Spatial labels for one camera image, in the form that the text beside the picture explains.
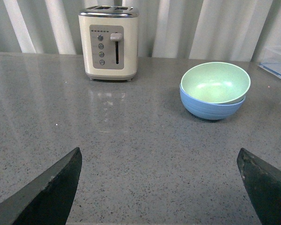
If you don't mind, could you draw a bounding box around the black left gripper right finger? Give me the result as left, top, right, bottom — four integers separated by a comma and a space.
237, 148, 281, 225

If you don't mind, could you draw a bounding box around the cream toaster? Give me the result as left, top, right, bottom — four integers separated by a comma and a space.
78, 6, 139, 81

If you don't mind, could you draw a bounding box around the clear plastic container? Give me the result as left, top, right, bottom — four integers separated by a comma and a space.
259, 45, 281, 79

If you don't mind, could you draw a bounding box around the light blue bowl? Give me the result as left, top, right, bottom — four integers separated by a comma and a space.
179, 85, 246, 120

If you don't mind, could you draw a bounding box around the light green bowl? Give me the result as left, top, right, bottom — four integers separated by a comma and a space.
181, 62, 251, 104

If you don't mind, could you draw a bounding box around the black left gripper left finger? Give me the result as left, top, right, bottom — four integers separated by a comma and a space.
0, 147, 82, 225

